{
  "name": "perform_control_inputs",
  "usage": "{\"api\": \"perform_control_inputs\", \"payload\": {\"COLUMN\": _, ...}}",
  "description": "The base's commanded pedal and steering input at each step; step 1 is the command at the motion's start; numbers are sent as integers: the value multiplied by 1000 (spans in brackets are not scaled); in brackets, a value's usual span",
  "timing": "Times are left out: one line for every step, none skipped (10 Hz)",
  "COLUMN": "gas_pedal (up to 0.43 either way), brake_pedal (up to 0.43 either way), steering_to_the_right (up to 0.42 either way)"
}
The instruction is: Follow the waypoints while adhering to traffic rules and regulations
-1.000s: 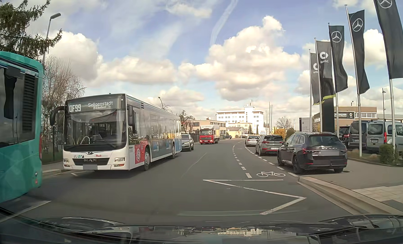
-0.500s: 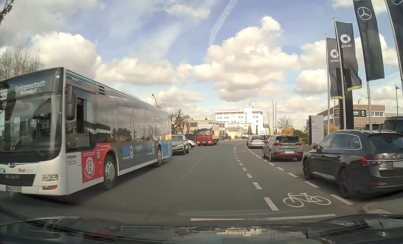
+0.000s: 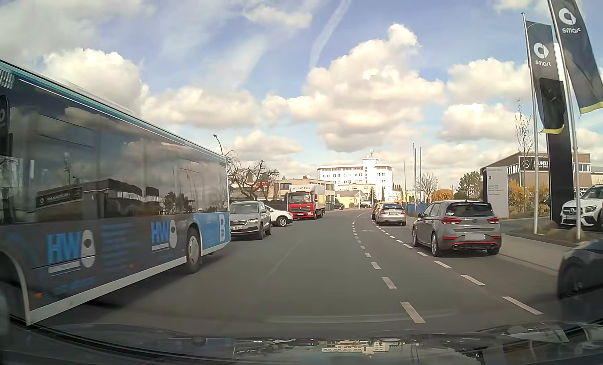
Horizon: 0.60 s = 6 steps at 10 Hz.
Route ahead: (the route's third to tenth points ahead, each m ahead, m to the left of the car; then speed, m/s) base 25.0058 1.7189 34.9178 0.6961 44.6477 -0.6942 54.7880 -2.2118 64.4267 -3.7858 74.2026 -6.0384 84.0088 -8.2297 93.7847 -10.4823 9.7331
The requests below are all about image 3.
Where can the white information board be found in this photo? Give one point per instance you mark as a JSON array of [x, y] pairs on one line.
[[496, 191]]

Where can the grey pavement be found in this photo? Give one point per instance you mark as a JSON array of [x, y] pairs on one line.
[[529, 249]]

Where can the beige low building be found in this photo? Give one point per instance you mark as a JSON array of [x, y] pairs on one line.
[[306, 185]]

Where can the road markings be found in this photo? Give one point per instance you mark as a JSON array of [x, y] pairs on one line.
[[412, 312]]

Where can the bare flagpoles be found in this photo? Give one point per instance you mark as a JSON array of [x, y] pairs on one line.
[[414, 172]]

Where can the white car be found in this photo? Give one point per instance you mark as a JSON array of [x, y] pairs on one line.
[[280, 216]]

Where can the red and white lorry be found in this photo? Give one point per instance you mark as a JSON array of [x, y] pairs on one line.
[[305, 202]]

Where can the car's own bonnet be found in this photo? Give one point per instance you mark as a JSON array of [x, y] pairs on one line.
[[301, 350]]

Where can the grey asphalt road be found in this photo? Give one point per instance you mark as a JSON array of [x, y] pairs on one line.
[[306, 263]]

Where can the blue and black bus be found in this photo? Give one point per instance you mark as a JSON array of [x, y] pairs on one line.
[[78, 213]]

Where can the grey suv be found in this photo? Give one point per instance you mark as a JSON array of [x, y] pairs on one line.
[[249, 218]]

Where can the white suv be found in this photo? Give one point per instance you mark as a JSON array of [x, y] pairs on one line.
[[585, 207]]

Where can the white multi-storey building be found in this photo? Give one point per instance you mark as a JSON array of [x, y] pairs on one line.
[[357, 175]]

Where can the dark flag on pole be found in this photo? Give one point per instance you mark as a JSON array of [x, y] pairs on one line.
[[547, 76], [580, 56]]

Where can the silver parked car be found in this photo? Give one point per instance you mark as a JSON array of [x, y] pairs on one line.
[[390, 213]]

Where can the thin bare tree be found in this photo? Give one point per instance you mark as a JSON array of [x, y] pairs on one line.
[[524, 147]]

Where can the grey hatchback car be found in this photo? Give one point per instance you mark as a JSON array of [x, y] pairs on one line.
[[458, 225]]

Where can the grey dealership building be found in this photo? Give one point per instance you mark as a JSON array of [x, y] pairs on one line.
[[529, 167]]

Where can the yellow-leaved bushes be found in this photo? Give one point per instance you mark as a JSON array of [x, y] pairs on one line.
[[522, 197]]

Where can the dark parked car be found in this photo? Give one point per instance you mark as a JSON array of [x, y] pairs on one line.
[[593, 263]]

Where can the lamp post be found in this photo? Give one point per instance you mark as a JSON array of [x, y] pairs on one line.
[[219, 143]]

